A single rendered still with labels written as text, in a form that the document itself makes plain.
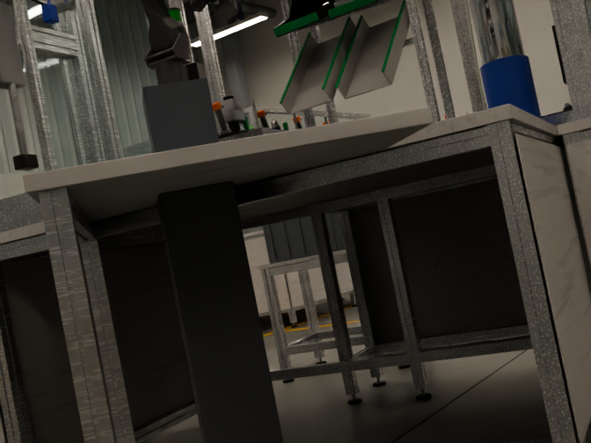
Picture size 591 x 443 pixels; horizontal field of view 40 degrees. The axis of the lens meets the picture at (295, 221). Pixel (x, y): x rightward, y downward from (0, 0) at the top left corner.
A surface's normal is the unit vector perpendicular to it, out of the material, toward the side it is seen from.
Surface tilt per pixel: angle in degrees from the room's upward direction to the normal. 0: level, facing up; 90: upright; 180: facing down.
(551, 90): 90
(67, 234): 90
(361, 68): 45
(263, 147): 90
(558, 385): 90
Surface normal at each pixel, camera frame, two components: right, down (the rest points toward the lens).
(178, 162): 0.19, -0.07
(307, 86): -0.54, -0.64
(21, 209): -0.42, 0.05
